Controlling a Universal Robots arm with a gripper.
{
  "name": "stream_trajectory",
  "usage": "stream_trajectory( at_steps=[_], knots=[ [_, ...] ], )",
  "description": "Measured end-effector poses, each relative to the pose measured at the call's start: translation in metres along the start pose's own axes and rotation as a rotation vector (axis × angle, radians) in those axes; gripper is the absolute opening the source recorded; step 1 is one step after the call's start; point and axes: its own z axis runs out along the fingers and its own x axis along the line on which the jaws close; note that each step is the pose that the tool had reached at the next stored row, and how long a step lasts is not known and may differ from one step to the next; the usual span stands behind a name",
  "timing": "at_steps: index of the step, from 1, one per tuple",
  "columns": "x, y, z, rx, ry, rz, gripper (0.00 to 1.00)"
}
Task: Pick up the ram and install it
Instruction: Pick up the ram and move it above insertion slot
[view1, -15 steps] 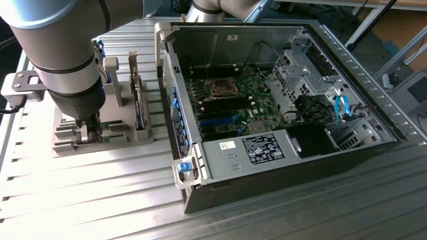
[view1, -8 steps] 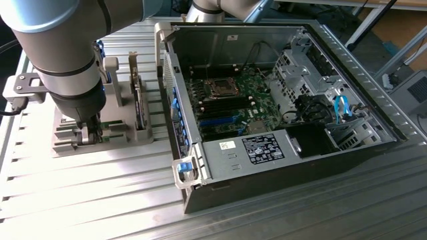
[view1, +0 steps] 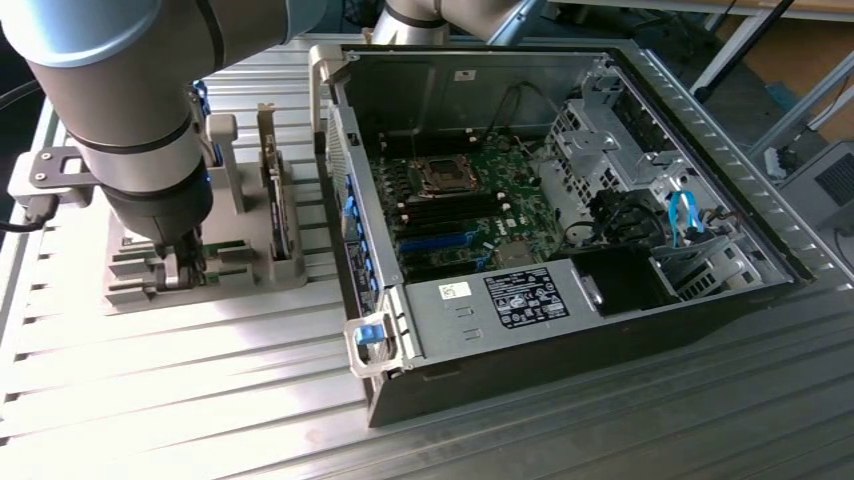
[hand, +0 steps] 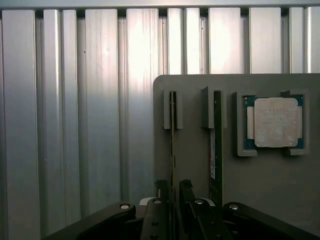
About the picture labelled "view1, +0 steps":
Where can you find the graphics card with metal bracket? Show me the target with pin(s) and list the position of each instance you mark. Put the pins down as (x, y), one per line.
(275, 200)

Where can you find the white power strip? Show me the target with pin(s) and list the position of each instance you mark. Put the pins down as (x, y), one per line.
(777, 161)

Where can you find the silver metal drive cage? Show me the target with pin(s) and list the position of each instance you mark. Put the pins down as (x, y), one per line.
(594, 145)

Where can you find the blue expansion slot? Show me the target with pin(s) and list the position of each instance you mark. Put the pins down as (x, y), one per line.
(434, 242)

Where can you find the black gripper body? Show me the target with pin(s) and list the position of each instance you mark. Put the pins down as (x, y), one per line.
(160, 210)

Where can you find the CPU socket with metal frame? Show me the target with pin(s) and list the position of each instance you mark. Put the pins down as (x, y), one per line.
(446, 175)

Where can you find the silver power supply unit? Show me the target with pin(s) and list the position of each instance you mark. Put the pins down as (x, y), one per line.
(454, 315)

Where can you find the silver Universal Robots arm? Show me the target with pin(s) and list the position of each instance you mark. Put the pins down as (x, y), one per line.
(120, 75)

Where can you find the aluminium frame post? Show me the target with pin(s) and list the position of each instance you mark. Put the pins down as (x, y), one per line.
(797, 107)

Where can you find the green RAM stick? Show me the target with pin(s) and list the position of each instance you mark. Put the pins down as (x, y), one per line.
(223, 262)

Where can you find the green motherboard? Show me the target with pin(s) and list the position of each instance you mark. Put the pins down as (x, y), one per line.
(514, 220)

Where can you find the black open PC case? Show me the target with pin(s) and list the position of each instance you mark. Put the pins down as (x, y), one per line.
(534, 380)

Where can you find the grey parts rack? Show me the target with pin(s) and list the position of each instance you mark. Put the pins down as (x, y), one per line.
(267, 285)

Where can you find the grey computer tower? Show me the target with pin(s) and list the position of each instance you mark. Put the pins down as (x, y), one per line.
(823, 185)

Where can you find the black pole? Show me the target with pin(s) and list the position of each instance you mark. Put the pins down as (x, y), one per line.
(741, 50)

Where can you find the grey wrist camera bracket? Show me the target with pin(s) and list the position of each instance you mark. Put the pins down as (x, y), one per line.
(49, 172)

